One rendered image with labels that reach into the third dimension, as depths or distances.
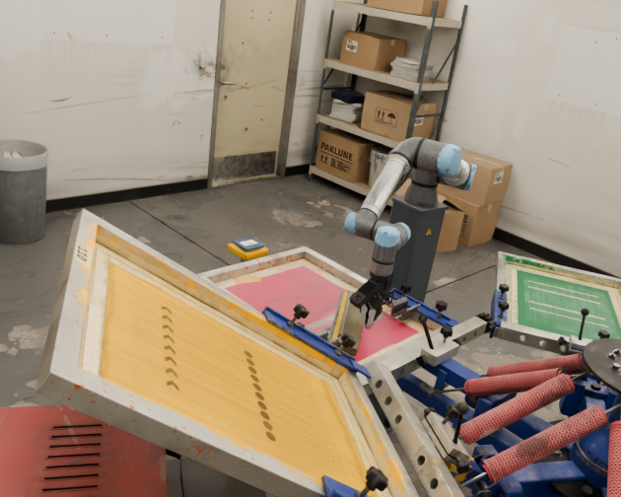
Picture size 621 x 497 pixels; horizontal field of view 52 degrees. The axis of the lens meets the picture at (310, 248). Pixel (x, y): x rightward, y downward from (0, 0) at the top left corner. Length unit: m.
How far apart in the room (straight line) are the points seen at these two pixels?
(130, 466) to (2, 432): 0.29
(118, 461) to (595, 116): 4.96
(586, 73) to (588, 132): 0.47
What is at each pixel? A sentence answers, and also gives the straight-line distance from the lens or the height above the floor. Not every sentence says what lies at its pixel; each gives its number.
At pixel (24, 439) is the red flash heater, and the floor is 1.10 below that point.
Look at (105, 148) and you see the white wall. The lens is 5.66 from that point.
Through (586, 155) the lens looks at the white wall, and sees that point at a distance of 5.82.
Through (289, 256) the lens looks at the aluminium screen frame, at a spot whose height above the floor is 0.98.
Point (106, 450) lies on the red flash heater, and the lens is 1.46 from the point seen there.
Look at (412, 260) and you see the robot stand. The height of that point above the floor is 0.96.
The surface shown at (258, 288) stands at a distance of 2.43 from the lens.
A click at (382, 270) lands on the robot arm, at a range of 2.08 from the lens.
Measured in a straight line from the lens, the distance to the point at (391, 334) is 2.27.
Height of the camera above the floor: 2.07
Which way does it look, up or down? 23 degrees down
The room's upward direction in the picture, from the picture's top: 8 degrees clockwise
